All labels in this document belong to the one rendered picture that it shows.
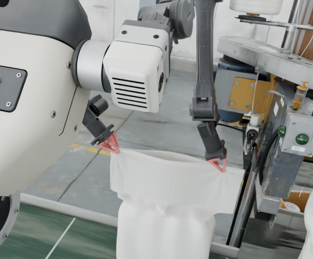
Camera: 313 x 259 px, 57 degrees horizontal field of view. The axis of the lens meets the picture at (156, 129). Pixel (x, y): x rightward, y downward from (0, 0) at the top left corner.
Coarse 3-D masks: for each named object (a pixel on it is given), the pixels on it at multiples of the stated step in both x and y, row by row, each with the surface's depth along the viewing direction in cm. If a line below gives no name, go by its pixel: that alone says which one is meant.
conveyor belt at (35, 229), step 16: (32, 208) 166; (16, 224) 155; (32, 224) 156; (48, 224) 156; (64, 224) 158; (80, 224) 158; (96, 224) 160; (16, 240) 145; (32, 240) 146; (48, 240) 147; (64, 240) 148; (80, 240) 149; (96, 240) 150; (112, 240) 151; (0, 256) 137; (16, 256) 137; (32, 256) 138; (48, 256) 139; (64, 256) 140; (80, 256) 140; (96, 256) 141; (112, 256) 142
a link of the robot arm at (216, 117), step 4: (216, 104) 94; (216, 108) 94; (216, 112) 94; (192, 116) 96; (216, 116) 95; (192, 120) 97; (196, 120) 97; (200, 120) 96; (204, 120) 96; (208, 120) 95; (212, 120) 94; (216, 120) 100; (216, 124) 101
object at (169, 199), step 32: (128, 160) 109; (160, 160) 103; (192, 160) 107; (128, 192) 115; (160, 192) 110; (192, 192) 109; (224, 192) 108; (128, 224) 115; (160, 224) 111; (192, 224) 109; (128, 256) 121; (160, 256) 117; (192, 256) 115
